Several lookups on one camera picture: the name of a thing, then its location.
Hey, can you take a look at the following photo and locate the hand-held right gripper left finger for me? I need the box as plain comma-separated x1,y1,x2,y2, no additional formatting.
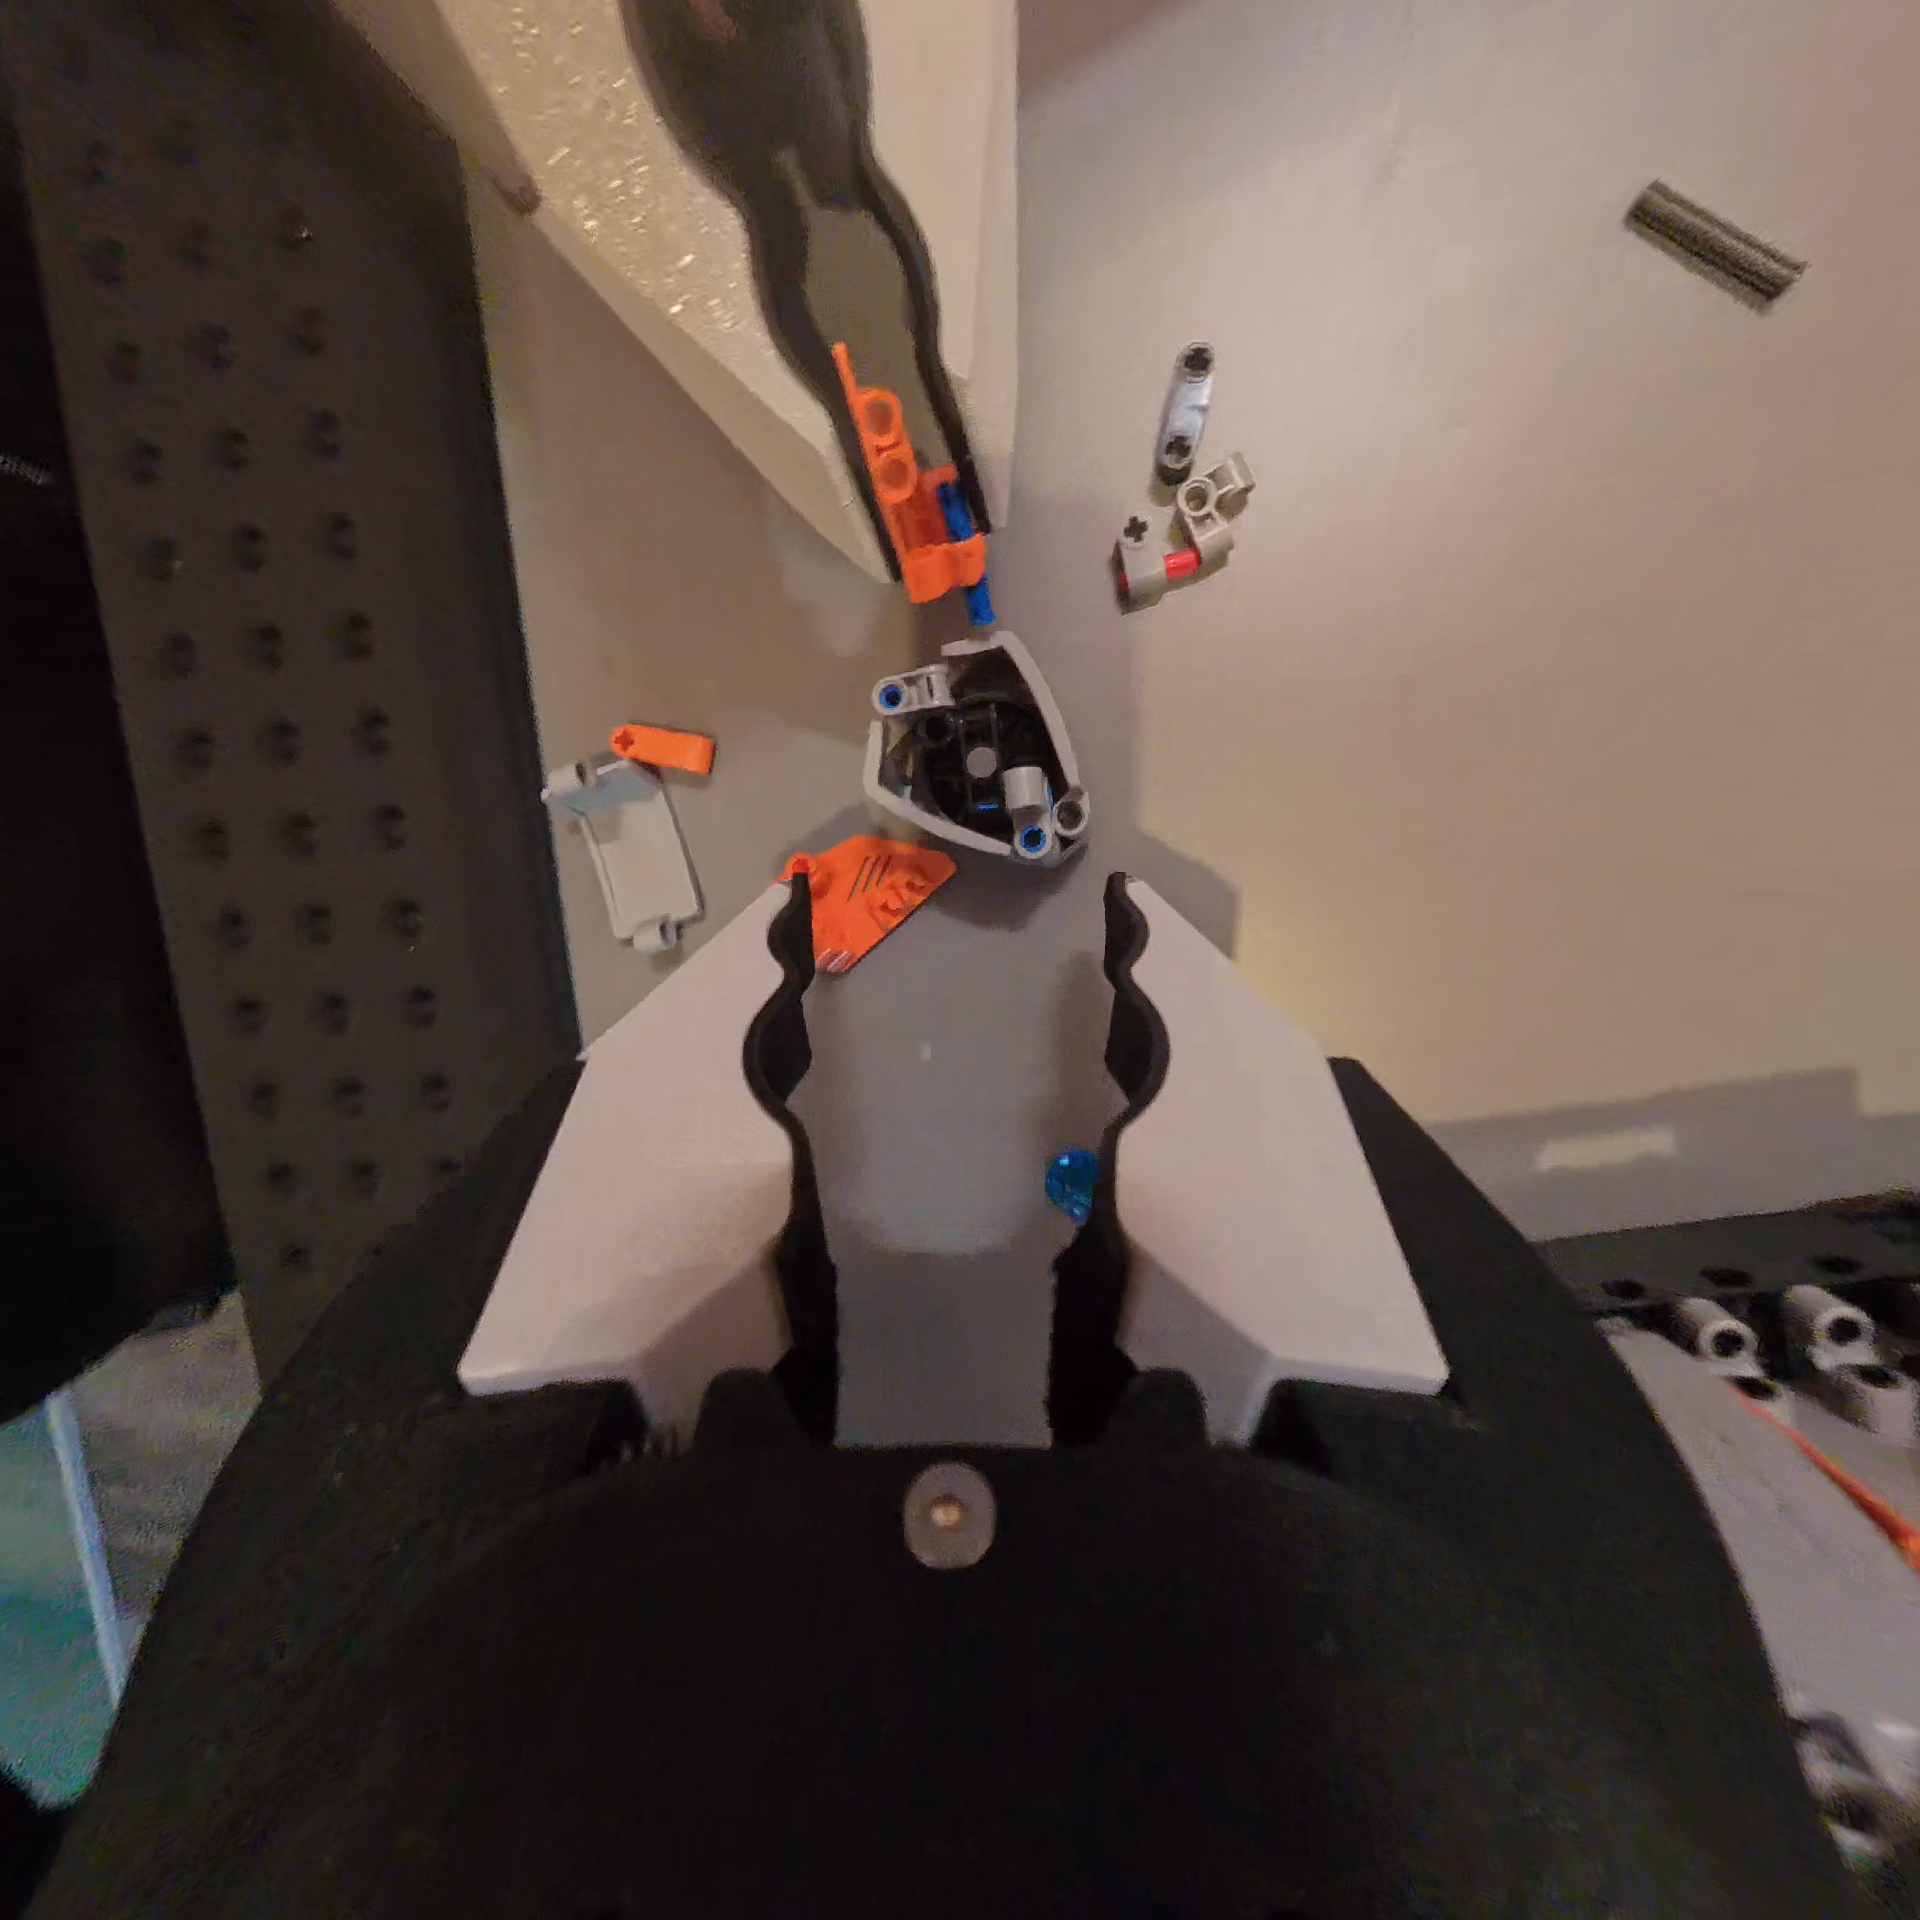
458,870,842,1403

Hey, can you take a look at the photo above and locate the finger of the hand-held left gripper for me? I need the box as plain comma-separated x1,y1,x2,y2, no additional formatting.
855,0,1019,528
335,0,902,588

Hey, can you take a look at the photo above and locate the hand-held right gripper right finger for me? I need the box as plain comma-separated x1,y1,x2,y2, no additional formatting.
1050,870,1449,1443

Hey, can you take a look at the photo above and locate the orange angled toy beam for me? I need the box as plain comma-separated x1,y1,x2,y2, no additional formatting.
829,342,993,605

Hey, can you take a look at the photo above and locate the blue toy connector pin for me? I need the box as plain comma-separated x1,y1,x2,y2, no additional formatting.
938,464,1001,628

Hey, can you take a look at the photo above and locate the grey curved toy shell assembly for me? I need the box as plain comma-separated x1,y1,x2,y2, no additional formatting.
861,630,1092,874

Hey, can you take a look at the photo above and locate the grey thin toy liftarm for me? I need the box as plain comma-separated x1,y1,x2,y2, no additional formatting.
1155,342,1217,489

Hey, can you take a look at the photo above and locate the grey flat toy panel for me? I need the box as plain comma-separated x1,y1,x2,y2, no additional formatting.
545,757,705,954

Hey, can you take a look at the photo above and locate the orange wedge toy panel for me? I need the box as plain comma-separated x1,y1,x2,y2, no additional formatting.
785,837,957,977

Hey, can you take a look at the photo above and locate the grey toy connector red axle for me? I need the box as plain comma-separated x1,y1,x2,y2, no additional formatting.
1113,454,1257,614

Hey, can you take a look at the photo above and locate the grey and orange toy robot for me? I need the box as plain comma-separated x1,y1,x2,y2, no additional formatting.
1537,1190,1920,1920

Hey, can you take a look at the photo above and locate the black toy axle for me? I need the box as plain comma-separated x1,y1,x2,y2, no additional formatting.
1627,180,1806,309

